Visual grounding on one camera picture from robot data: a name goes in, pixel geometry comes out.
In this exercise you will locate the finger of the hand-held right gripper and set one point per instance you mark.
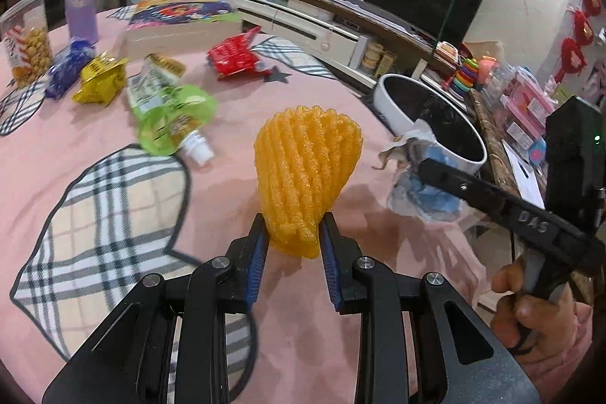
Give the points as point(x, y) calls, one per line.
point(478, 191)

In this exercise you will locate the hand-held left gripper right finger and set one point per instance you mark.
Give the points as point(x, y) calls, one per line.
point(331, 262)

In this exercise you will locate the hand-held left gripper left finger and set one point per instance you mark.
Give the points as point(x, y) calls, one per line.
point(255, 262)

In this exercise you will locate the orange foam fruit net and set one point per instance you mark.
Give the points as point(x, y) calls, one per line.
point(307, 177)

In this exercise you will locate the white round trash bin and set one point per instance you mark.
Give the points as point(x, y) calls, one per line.
point(393, 101)

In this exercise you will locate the green spout drink pouch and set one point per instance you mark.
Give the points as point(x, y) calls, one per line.
point(165, 110)

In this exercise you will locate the red snack packet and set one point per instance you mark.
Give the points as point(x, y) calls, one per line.
point(234, 56)

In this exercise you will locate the yellow snack wrapper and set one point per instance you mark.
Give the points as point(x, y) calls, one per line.
point(97, 80)

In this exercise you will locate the blue snack wrapper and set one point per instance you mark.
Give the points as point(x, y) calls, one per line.
point(68, 68)

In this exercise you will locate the person's right hand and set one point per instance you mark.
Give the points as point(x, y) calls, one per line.
point(535, 321)

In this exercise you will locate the brown marble side table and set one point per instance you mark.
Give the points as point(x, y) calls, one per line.
point(492, 148)

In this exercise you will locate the white paper sheet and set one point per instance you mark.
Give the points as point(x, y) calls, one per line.
point(525, 181)

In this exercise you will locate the black pen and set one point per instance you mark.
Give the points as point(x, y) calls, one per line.
point(523, 169)

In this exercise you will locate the pink toy storage box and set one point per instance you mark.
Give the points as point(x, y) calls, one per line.
point(525, 101)

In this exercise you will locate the toy cash register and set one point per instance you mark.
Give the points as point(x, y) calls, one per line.
point(447, 51)

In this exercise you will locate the yellow stacked containers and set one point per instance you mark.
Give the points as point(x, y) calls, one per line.
point(374, 54)

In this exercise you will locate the white TV cabinet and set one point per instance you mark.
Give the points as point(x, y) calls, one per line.
point(293, 20)

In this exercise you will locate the colourful picture book box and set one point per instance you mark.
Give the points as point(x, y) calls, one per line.
point(184, 23)

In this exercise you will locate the clear snack jar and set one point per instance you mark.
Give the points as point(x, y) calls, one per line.
point(26, 44)

